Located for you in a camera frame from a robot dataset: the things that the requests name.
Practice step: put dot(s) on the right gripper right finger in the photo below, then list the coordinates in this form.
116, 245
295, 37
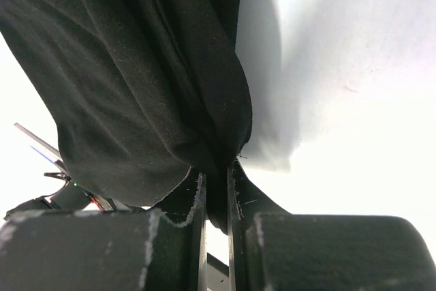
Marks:
271, 249

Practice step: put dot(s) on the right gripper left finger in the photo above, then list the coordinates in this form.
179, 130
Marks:
162, 248

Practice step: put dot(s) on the plain black t-shirt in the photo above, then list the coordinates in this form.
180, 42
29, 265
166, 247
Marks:
141, 91

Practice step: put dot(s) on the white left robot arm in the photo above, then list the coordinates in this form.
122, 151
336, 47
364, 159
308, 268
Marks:
71, 197

